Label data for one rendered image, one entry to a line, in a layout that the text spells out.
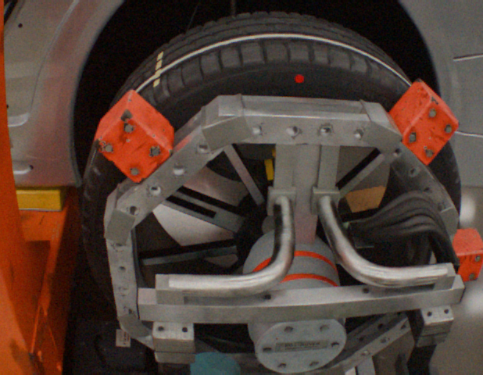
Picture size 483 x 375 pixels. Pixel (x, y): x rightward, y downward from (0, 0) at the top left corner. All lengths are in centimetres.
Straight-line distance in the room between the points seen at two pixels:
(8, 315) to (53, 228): 49
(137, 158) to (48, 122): 51
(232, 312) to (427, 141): 36
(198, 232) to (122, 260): 157
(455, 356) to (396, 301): 135
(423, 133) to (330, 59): 17
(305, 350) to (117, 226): 31
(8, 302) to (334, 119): 54
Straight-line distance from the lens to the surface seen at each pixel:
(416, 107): 88
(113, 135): 83
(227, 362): 99
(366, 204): 271
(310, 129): 84
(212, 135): 82
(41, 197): 143
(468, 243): 107
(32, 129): 134
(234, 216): 102
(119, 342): 145
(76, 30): 123
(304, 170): 87
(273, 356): 88
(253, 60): 88
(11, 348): 101
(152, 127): 84
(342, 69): 90
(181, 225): 253
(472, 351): 216
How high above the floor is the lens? 148
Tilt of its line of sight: 32 degrees down
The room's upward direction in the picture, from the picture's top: 3 degrees clockwise
